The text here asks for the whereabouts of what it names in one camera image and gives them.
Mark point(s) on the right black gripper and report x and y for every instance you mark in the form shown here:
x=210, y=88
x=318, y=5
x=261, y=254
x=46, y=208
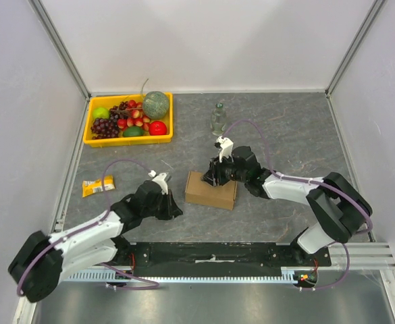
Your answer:
x=219, y=172

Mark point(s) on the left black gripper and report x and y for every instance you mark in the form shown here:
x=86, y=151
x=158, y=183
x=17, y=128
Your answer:
x=172, y=210

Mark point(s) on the brown cardboard box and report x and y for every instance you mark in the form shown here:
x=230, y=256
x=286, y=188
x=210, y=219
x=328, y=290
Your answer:
x=201, y=193

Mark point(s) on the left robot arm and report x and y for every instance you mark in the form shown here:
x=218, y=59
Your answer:
x=45, y=260

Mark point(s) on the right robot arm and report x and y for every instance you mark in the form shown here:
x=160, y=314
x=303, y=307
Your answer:
x=339, y=209

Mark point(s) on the clear glass bottle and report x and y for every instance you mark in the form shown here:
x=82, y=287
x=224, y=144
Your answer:
x=218, y=120

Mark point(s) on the yellow snack packet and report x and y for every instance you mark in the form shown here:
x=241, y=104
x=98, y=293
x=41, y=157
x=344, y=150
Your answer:
x=97, y=186

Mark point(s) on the green avocado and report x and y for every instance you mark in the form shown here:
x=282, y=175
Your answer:
x=133, y=131

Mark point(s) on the red tomato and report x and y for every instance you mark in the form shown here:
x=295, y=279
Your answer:
x=157, y=128

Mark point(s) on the red cherry bunch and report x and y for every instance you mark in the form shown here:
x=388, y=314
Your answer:
x=129, y=113

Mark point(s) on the dark purple grape bunch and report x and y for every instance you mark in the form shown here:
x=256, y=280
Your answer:
x=104, y=129

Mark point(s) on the green netted melon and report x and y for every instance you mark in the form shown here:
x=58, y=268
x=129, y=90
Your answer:
x=155, y=105

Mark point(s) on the green apple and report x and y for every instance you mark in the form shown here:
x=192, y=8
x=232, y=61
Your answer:
x=101, y=113

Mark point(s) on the yellow plastic bin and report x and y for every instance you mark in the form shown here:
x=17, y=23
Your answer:
x=109, y=102

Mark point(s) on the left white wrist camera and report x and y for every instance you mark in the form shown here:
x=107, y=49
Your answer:
x=161, y=179

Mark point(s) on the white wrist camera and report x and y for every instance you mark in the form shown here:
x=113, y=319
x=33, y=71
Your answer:
x=161, y=179
x=225, y=147

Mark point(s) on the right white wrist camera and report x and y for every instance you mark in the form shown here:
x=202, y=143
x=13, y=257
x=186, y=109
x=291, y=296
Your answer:
x=225, y=147

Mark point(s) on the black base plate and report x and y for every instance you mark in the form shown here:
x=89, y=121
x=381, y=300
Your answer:
x=215, y=258

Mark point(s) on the grey slotted cable duct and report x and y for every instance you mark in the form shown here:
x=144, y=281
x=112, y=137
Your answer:
x=107, y=275

